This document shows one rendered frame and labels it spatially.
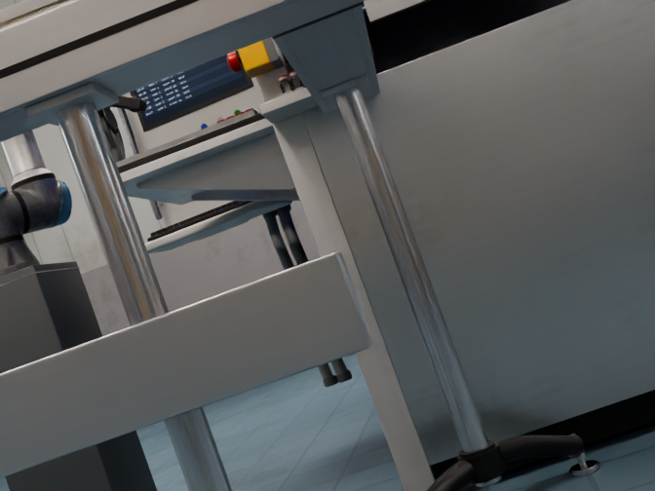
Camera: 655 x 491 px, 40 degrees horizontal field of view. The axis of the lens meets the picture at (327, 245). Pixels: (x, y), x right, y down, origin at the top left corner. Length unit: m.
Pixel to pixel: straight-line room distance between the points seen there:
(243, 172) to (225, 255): 4.07
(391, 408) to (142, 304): 0.87
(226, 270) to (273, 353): 4.99
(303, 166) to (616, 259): 0.66
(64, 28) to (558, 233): 1.11
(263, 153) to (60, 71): 0.93
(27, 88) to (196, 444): 0.47
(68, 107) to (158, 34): 0.15
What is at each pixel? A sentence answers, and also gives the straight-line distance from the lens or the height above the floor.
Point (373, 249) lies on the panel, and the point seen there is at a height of 0.54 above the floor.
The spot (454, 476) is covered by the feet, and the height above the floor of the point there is 0.12.
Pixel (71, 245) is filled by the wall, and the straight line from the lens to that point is 6.44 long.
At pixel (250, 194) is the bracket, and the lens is 2.51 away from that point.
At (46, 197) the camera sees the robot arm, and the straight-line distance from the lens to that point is 2.46.
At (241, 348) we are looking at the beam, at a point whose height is 0.48.
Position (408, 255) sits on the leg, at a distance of 1.65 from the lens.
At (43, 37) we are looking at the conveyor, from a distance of 1.16.
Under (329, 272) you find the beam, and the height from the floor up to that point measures 0.53.
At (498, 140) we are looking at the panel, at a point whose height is 0.66.
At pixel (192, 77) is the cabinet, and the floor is 1.27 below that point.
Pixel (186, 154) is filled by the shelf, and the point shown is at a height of 0.87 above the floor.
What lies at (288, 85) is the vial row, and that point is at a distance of 1.81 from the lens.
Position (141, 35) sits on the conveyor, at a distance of 1.12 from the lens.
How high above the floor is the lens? 0.53
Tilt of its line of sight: 2 degrees up
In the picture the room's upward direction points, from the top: 20 degrees counter-clockwise
